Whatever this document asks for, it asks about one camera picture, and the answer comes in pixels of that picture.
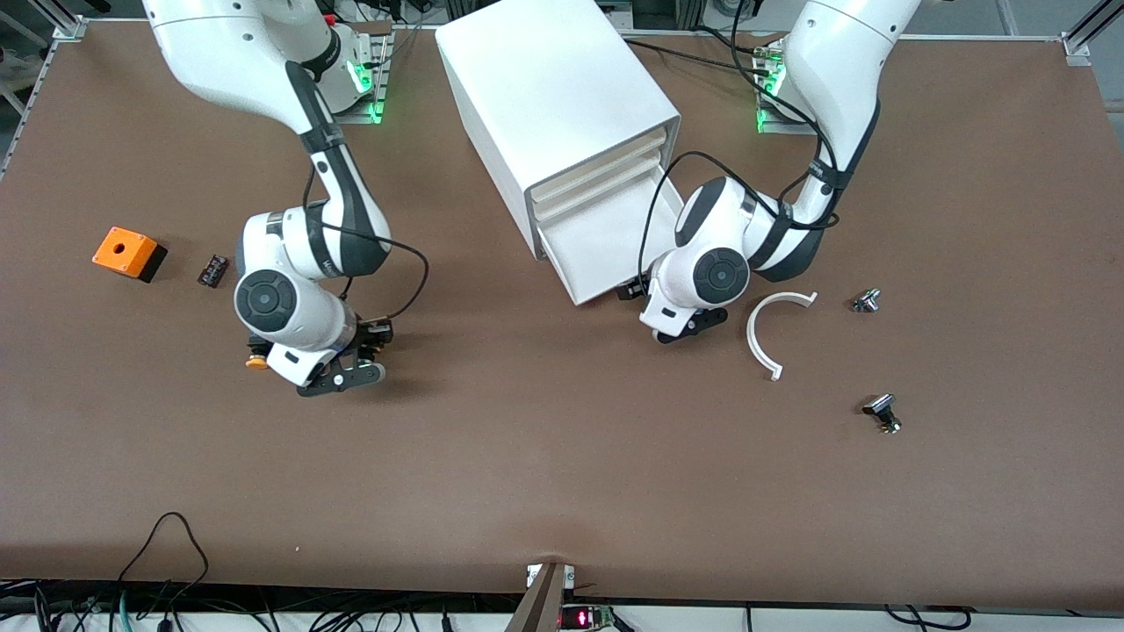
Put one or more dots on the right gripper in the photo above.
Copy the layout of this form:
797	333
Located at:
372	338

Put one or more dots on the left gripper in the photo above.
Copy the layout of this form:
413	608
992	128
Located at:
630	290

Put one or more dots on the cream plastic drawer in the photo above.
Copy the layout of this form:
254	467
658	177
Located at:
615	160
606	237
606	180

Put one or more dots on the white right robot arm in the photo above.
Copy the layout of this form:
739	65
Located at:
228	53

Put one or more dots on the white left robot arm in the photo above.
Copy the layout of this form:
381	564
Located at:
834	70

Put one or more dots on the yellow push button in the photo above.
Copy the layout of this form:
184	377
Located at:
256	361

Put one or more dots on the white drawer cabinet housing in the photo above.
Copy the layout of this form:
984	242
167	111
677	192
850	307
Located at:
544	79

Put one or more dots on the white curved plastic arc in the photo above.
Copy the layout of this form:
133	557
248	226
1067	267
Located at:
752	338

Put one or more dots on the small black contact block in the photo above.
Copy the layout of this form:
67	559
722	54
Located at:
213	269

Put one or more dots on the small silver metal knob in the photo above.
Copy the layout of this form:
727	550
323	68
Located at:
866	301

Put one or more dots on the device with red display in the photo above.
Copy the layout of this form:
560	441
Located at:
584	618

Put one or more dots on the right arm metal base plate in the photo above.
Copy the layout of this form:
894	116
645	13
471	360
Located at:
379	96

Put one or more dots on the orange button enclosure box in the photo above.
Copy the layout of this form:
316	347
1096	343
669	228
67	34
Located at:
123	250

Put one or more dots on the black and silver switch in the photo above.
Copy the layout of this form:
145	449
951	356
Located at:
882	411

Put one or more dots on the camera mounting post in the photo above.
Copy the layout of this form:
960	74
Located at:
544	601

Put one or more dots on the aluminium frame corner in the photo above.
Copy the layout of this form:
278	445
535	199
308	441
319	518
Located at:
1082	44
66	25

